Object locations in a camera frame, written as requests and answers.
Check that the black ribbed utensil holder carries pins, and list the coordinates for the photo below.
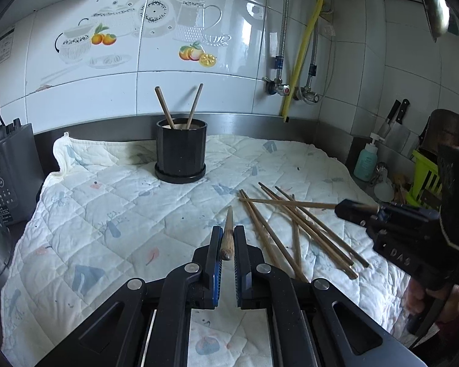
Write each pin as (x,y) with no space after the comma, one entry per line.
(179,149)

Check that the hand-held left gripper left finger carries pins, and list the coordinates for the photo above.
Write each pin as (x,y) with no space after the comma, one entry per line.
(215,271)

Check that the teal soap pump bottle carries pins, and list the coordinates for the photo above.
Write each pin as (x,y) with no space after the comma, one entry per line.
(365,164)

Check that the black kitchen appliance with buttons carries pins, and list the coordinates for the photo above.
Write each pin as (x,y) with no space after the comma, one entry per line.
(7,176)

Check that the white quilted cloth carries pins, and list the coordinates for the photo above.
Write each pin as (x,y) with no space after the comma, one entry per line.
(118,198)

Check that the person's right hand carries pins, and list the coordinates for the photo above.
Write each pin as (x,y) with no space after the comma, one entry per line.
(414,300)

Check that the steel pipe valve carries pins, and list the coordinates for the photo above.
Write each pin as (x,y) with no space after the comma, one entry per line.
(308,95)

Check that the white round object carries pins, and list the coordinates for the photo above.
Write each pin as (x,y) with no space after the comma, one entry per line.
(384,190)

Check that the green plastic rack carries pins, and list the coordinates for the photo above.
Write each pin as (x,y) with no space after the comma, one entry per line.
(420,176)

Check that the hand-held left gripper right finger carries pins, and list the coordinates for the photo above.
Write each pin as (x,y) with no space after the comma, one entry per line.
(240,271)

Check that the brown wooden chopstick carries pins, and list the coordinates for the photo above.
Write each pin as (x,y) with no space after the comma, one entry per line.
(290,203)
(195,105)
(163,105)
(228,237)

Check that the bunch of chopsticks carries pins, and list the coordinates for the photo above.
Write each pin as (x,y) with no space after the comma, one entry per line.
(310,231)

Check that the red knob pipe valve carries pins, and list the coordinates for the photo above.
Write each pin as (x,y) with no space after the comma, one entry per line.
(277,87)

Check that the steel range hood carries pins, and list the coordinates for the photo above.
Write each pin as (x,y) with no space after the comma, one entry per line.
(438,11)

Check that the brown cutting board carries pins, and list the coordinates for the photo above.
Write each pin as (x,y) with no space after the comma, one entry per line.
(443,126)

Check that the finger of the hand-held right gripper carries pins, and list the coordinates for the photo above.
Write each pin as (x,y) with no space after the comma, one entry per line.
(352,211)

